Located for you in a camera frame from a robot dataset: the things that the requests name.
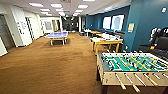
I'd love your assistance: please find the green foosball gaming table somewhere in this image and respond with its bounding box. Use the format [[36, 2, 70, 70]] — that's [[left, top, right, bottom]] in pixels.
[[96, 50, 168, 94]]

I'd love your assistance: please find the white tabletop clutter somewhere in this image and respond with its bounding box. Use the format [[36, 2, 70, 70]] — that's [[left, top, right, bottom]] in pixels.
[[92, 35, 118, 43]]

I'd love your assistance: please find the white serving table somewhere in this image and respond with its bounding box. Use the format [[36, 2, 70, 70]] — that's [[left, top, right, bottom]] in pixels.
[[90, 36, 124, 56]]

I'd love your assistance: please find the blue ping pong table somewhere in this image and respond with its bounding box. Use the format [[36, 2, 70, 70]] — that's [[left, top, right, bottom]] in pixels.
[[43, 30, 70, 47]]

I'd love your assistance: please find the bright window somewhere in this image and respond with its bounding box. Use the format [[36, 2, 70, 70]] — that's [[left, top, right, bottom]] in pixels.
[[111, 14, 125, 32], [102, 16, 112, 31]]

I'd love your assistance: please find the rectangular ceiling light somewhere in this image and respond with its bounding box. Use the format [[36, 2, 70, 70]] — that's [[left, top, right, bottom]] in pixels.
[[74, 9, 84, 14], [39, 8, 51, 13], [76, 3, 90, 10], [28, 2, 45, 8], [54, 8, 65, 13], [50, 3, 64, 9]]

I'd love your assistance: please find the dark framed doorway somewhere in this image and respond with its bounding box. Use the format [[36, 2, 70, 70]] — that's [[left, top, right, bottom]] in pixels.
[[25, 16, 36, 41]]

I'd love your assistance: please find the grey double door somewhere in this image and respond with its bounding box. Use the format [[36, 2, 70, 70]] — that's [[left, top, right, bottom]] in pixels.
[[0, 14, 16, 51]]

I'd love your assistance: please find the yellow wall sign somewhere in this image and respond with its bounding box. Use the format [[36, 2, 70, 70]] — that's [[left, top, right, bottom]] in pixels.
[[127, 22, 136, 34]]

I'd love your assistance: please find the round white wall device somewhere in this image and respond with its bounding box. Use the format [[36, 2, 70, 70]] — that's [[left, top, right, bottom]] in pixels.
[[161, 6, 167, 14]]

